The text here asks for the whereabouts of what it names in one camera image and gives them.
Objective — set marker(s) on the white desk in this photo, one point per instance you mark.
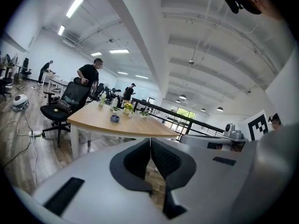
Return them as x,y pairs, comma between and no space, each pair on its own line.
50,77
58,83

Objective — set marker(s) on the white power strip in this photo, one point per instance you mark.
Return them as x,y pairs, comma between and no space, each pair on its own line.
35,133

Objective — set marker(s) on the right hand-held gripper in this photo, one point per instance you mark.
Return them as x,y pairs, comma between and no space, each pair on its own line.
257,126

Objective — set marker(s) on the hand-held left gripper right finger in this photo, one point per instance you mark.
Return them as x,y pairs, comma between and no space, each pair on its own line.
205,183

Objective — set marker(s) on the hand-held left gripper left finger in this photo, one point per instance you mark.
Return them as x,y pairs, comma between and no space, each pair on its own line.
105,195

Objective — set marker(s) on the green drink bottle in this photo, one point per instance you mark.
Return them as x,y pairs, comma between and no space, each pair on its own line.
102,100

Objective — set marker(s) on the large window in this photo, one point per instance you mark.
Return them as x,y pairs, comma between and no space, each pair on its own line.
183,115

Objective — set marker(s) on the sunflower bouquet in vase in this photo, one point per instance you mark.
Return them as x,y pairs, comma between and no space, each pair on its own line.
128,107

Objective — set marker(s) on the head-mounted camera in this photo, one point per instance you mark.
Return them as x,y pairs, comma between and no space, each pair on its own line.
232,0

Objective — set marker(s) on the small plant in square pot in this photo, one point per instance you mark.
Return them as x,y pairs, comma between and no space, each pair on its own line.
144,115

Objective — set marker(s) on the black mesh office chair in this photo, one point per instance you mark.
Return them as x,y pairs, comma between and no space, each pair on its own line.
53,112

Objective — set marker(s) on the wooden table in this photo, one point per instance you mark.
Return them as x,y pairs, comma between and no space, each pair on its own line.
177,115

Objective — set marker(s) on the dark tape roll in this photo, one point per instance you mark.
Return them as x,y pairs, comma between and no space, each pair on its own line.
115,119

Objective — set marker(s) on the dome pendant lamp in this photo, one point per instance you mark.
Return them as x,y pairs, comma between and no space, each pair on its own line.
182,97
219,109

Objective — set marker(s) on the brown bag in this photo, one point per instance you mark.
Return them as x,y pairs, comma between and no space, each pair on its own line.
64,106

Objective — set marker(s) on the white round appliance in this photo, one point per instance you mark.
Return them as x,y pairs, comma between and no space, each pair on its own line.
20,101

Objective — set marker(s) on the long ceiling light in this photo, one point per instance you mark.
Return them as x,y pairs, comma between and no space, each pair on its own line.
96,54
119,51
74,6
61,30

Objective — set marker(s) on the small plant in round pot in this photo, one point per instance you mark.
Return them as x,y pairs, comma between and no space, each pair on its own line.
115,110

